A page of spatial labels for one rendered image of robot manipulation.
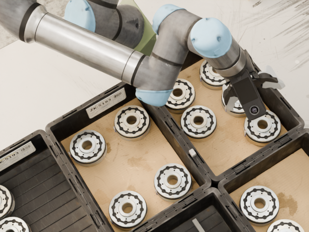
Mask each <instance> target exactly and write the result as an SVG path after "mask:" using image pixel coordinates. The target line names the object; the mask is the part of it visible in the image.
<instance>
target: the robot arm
mask: <svg viewBox="0 0 309 232"><path fill-rule="evenodd" d="M118 2H119V0H70V1H69V2H68V4H67V6H66V9H65V14H64V19H63V18H60V17H58V16H56V15H53V14H51V13H49V12H47V9H46V7H45V6H44V5H42V4H39V3H37V0H0V25H1V26H2V27H3V28H4V29H5V30H6V31H7V32H8V33H9V34H11V35H12V36H13V37H15V38H17V39H18V40H21V41H23V42H25V43H27V44H31V43H34V42H36V43H38V44H40V45H42V46H45V47H47V48H49V49H52V50H54V51H56V52H58V53H60V54H62V55H65V56H67V57H69V58H71V59H74V60H76V61H78V62H80V63H83V64H85V65H87V66H90V67H92V68H94V69H96V70H99V71H101V72H103V73H105V74H107V75H109V76H112V77H114V78H116V79H118V80H121V81H123V82H125V83H128V84H130V85H132V86H134V87H136V97H137V98H138V99H139V100H141V101H143V102H145V103H147V104H149V105H153V106H159V107H160V106H164V105H165V104H166V103H167V101H168V99H169V97H170V95H171V93H172V91H173V89H174V88H173V87H174V85H175V83H176V80H177V78H178V75H179V73H180V70H181V68H182V65H183V63H184V61H185V59H186V57H187V54H188V52H189V51H190V52H193V53H195V54H197V55H199V56H201V57H203V58H204V59H205V60H206V61H207V62H208V66H209V67H213V68H214V70H215V71H216V72H217V73H218V74H219V75H220V76H221V77H223V78H225V80H226V83H227V84H229V86H228V87H227V86H226V85H225V84H223V99H224V104H225V107H226V109H227V110H228V111H233V108H234V106H235V103H236V102H237V101H238V100H239V102H240V104H241V106H242V108H243V110H244V112H245V114H246V116H247V118H248V120H251V121H252V120H255V119H257V118H259V117H262V116H264V115H265V114H266V107H265V105H264V103H263V101H262V99H261V97H260V94H259V92H258V90H257V88H258V87H259V86H260V85H261V86H262V88H269V87H271V88H273V89H276V88H277V89H280V90H281V89H283V88H284V87H285V84H284V82H283V81H282V80H281V79H279V78H278V77H277V75H276V73H275V72H274V70H273V69H272V67H271V66H269V65H266V66H265V69H264V72H263V71H260V72H259V73H258V74H257V73H255V69H254V67H253V66H255V64H254V62H253V59H252V57H251V56H250V54H249V53H248V51H247V50H246V49H245V50H242V48H241V47H240V45H239V44H238V43H237V42H236V40H235V39H234V38H233V36H232V35H231V32H230V30H229V29H228V28H227V26H226V25H224V24H223V23H222V22H221V21H220V20H218V19H217V18H214V17H208V18H201V17H199V16H197V15H195V14H193V13H191V12H189V11H187V10H186V9H184V8H181V7H178V6H176V5H173V4H165V5H163V6H161V7H160V8H159V9H158V10H157V11H156V13H155V14H154V17H153V20H152V21H153V24H152V28H153V31H154V32H155V33H156V34H157V35H158V38H157V40H156V43H155V45H154V48H153V50H152V53H151V55H150V57H149V56H147V55H145V54H142V53H140V52H138V51H135V50H134V48H135V47H136V46H137V45H138V44H139V42H140V41H141V39H142V36H143V33H144V19H143V16H142V14H141V12H140V11H139V10H138V9H137V8H136V7H135V6H132V5H128V4H121V5H118ZM245 54H246V55H245ZM246 56H247V57H246Z"/></svg>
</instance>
